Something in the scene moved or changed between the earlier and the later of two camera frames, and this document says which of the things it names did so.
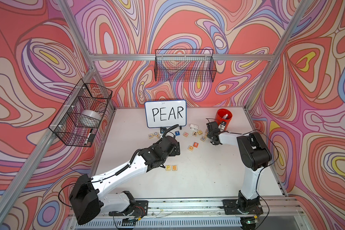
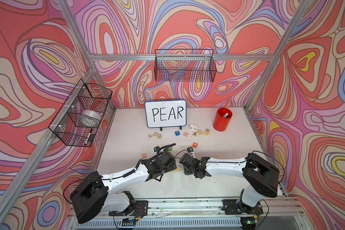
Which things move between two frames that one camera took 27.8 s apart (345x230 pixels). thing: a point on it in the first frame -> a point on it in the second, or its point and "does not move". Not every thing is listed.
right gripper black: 209,135 -> 187,172
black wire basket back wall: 184,65 does not move
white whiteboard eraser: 193,127 does not move
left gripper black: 174,152 -> 170,167
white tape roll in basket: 91,113 does not move
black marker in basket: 86,140 does not move
